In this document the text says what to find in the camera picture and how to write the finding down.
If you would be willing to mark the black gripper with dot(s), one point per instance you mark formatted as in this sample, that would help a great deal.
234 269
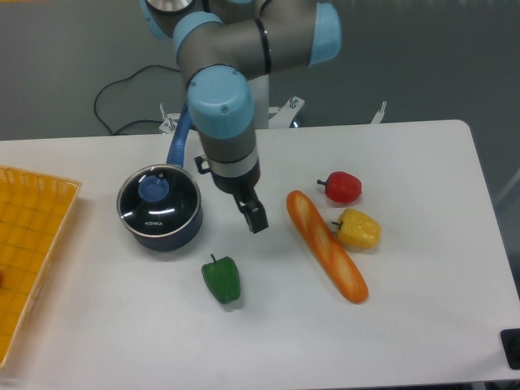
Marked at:
242 189

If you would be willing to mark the glass pot lid blue knob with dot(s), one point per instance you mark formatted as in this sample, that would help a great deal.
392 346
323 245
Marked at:
160 200

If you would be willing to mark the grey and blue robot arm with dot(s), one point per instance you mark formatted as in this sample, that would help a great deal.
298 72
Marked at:
219 47

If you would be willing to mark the green bell pepper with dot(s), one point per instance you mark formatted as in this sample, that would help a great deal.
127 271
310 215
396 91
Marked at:
222 278

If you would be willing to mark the red bell pepper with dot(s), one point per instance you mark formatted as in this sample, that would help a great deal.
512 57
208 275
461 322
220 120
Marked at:
341 187

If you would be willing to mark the dark blue saucepan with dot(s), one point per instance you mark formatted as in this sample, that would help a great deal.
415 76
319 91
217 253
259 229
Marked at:
175 156

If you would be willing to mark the yellow bell pepper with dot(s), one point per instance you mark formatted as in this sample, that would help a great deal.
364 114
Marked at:
357 229

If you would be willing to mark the orange baguette bread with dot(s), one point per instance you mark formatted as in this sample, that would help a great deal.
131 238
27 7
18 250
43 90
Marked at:
327 250

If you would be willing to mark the yellow plastic basket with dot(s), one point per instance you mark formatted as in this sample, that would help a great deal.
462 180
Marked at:
34 208

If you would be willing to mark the black device at table edge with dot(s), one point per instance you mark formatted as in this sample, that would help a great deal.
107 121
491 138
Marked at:
510 339

